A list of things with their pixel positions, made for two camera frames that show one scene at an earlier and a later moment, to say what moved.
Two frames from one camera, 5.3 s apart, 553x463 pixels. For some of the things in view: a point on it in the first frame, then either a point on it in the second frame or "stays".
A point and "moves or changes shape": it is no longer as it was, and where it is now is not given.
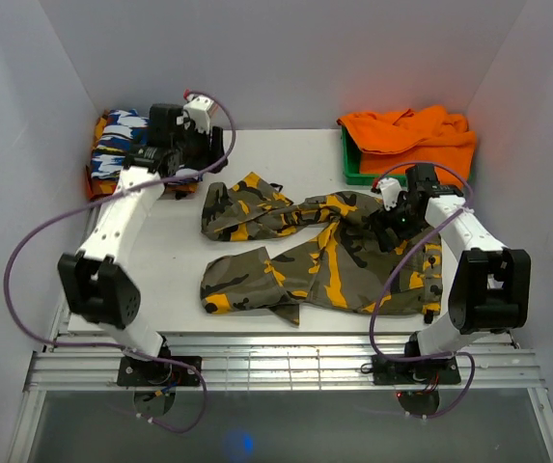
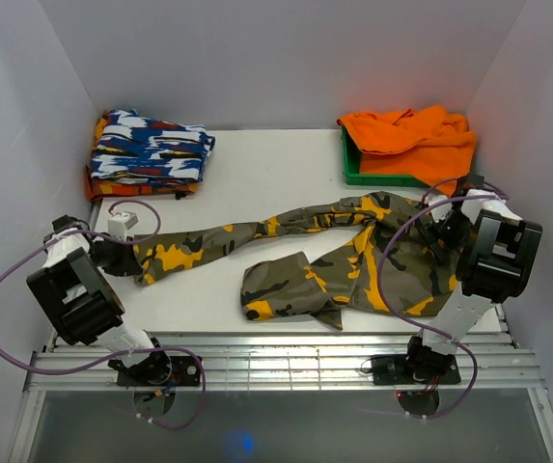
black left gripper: [206, 139] to [126, 264]
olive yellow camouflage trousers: [343, 262] moves or changes shape
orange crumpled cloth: [425, 135] stays
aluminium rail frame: [82, 362] stays
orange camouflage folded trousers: [100, 187] stays
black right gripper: [380, 220] to [431, 232]
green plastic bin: [351, 165] stays
